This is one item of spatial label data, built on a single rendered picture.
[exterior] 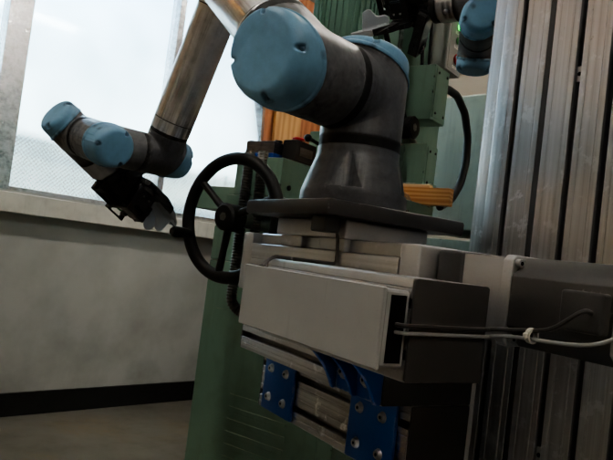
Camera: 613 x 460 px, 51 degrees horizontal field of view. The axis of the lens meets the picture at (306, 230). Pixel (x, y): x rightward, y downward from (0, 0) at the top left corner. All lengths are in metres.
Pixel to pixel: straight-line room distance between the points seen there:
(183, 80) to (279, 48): 0.46
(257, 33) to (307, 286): 0.33
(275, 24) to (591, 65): 0.37
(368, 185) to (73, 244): 2.06
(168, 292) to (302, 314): 2.43
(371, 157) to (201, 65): 0.46
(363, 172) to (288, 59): 0.19
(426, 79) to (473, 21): 0.55
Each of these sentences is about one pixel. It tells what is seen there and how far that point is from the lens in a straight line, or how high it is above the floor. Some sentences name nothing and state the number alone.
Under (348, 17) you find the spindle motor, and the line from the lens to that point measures 1.71.
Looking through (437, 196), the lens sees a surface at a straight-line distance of 1.52.
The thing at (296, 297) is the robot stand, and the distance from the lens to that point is 0.65.
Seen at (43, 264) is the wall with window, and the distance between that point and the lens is 2.75.
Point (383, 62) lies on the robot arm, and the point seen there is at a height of 1.02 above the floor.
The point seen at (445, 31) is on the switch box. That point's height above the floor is 1.43.
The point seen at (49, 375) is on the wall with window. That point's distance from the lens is 2.85.
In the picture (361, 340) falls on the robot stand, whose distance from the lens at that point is 0.56.
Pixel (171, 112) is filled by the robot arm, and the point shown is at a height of 0.98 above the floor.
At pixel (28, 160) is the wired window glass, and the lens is 2.79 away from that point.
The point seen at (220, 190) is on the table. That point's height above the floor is 0.89.
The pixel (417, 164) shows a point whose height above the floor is 1.02.
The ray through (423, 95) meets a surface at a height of 1.21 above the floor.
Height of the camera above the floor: 0.75
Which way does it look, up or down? 2 degrees up
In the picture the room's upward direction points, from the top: 7 degrees clockwise
